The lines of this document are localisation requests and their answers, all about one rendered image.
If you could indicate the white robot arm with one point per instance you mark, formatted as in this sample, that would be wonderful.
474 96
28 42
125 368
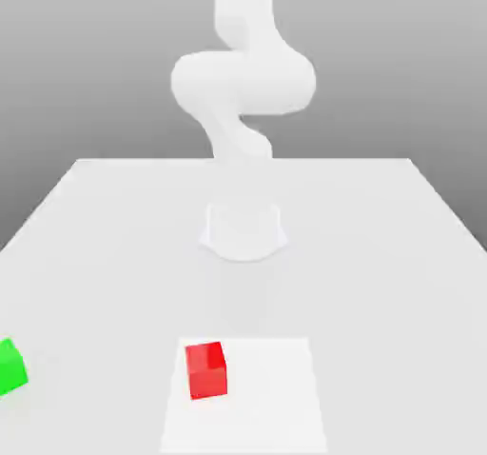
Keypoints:
243 82

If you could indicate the small red cube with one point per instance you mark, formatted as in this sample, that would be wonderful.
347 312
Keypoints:
207 371

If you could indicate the small green cube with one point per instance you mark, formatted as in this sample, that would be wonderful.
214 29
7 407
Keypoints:
10 367

